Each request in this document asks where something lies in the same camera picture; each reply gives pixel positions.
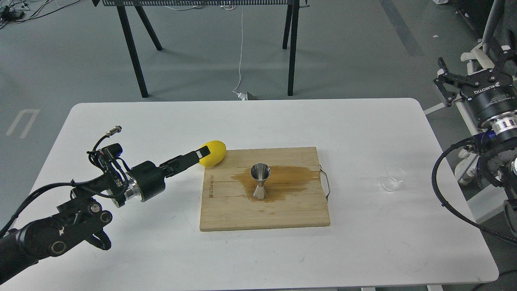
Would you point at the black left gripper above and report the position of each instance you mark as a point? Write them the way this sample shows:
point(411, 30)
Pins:
point(146, 180)

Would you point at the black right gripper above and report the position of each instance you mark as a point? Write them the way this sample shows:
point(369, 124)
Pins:
point(495, 93)

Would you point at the steel double jigger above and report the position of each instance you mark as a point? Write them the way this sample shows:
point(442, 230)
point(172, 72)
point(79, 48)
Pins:
point(260, 172)

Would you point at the small clear glass cup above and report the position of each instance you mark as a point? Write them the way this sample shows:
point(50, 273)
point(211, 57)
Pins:
point(393, 179)

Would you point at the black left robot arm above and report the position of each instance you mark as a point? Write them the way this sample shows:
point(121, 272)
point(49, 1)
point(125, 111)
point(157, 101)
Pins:
point(82, 218)

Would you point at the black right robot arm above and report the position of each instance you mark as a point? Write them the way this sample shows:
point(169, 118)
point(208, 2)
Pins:
point(494, 161)

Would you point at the yellow lemon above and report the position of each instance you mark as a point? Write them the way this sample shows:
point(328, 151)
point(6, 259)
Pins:
point(217, 153)

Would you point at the person in grey clothes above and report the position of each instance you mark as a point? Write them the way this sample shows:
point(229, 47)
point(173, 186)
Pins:
point(506, 29)

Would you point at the bamboo cutting board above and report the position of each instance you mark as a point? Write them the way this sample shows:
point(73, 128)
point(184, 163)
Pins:
point(295, 196)

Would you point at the black metal trestle table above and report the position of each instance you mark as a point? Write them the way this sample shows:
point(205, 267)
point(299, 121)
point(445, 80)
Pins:
point(169, 36)

